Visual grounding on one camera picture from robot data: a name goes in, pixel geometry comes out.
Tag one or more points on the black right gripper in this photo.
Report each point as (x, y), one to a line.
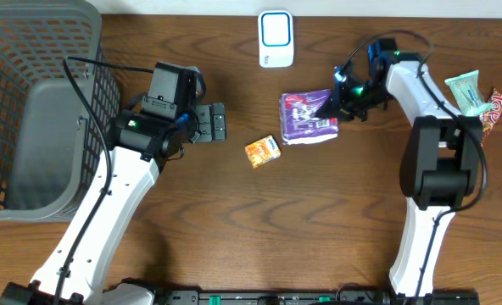
(348, 98)

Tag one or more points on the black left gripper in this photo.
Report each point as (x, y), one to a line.
(211, 122)

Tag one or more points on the purple pink tissue pack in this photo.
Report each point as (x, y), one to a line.
(299, 125)

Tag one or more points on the orange juice carton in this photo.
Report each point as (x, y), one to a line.
(262, 151)

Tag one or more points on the teal white snack packet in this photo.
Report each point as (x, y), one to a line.
(465, 91)

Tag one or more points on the red chocolate bar wrapper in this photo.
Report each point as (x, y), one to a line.
(491, 116)

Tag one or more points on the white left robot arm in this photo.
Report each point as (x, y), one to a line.
(140, 146)

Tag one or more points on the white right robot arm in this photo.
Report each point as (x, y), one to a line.
(443, 170)

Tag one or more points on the grey plastic basket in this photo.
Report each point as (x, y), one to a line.
(53, 81)

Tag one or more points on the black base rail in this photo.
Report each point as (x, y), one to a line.
(276, 297)

